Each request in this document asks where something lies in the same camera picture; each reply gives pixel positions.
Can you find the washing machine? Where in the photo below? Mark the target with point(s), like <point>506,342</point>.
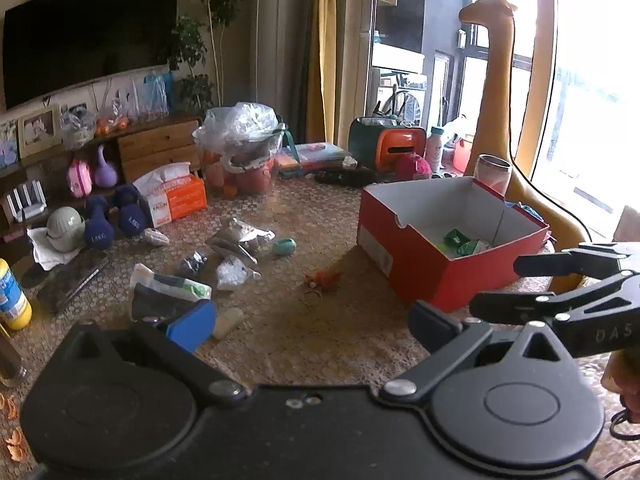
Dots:
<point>399,94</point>

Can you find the red cardboard box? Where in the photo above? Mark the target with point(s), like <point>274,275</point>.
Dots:
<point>400,223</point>

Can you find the person's right hand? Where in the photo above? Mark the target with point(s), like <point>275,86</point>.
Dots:
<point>622,376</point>

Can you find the orange green storage box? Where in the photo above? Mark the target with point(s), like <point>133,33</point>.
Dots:
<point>378,143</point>

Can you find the black phone tablet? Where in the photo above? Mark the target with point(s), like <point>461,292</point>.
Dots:
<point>69,280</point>

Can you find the purple gourd toy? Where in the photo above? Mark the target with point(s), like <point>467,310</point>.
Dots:
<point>105,175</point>

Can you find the yellow lidded canister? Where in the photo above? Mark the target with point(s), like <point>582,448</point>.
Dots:
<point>16,310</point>

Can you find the pink fuzzy plush ball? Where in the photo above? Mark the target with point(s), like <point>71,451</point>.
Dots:
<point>412,166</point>

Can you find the white green wipes packet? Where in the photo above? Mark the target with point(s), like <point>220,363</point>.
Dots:
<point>162,296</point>

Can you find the framed photo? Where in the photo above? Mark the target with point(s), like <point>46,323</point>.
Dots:
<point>39,131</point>

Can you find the orange tissue pack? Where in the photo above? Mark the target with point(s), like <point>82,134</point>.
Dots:
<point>172,192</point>

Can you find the yellow giraffe plush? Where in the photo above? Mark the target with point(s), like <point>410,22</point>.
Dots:
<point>493,129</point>

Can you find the white wifi router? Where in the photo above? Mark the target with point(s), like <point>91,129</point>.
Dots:
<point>25,202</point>

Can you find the wooden tv cabinet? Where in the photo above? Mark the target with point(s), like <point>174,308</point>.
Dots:
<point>133,152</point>

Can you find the white tower air conditioner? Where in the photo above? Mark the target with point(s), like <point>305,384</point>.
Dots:
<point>278,46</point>

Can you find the yellow curtain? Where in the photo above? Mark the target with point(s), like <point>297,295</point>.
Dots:
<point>321,85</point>

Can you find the silver foil snack bag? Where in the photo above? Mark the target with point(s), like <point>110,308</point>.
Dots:
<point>240,239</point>

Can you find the black remote control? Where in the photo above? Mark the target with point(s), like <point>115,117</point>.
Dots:
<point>358,178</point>

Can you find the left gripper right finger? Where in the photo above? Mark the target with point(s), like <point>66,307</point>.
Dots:
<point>451,345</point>

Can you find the potted green plant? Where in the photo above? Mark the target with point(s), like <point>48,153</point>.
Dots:
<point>197,49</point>

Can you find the pink steel mug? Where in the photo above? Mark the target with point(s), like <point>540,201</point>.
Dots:
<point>494,172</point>

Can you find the black flat television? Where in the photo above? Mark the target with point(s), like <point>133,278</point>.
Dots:
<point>49,45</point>

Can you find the white paper napkin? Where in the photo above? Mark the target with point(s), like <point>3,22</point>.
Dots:
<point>45,254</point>

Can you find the blue crumpled plastic bag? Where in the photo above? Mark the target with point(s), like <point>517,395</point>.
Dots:
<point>528,209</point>

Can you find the blue dumbbell right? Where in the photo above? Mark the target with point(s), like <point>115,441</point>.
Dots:
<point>131,216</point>

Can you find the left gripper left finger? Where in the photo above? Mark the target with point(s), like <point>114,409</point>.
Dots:
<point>174,341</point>

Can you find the colourful bead organizer box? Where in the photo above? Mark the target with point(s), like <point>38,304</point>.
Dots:
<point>300,159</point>

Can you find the white bottle teal cap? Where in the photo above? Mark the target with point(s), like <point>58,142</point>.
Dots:
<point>435,144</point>

